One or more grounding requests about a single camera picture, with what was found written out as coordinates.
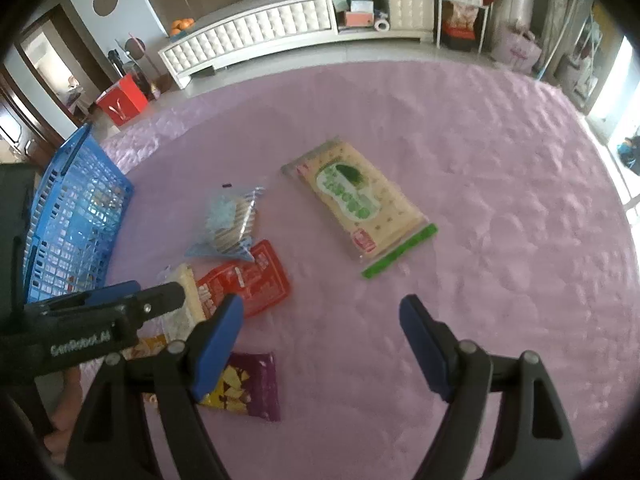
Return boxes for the pink shopping bag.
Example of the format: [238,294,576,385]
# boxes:
[490,27,541,73]

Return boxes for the purple yellow chips bag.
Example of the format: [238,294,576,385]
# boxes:
[200,352,281,422]

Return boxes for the person left hand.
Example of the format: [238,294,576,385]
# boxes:
[43,366,82,465]

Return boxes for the red snack packet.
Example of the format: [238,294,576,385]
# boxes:
[196,240,291,318]

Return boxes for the orange snack bar packet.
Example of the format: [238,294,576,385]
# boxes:
[122,334,167,360]

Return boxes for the green label cracker packet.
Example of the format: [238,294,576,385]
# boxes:
[281,138,438,280]

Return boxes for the blue plastic basket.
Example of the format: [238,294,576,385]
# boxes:
[23,124,134,304]

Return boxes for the clear soda cracker packet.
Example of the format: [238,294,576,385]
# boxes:
[156,261,207,344]

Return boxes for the pink quilted tablecloth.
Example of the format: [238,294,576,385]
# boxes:
[103,62,639,479]

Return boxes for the white tufted TV cabinet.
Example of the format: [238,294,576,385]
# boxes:
[158,0,435,89]

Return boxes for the oranges on plate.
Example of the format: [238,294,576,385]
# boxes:
[169,18,194,37]

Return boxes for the red gift box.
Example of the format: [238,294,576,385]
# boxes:
[96,74,149,127]

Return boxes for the blue striped biscuit packet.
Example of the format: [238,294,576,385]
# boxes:
[186,185,265,262]

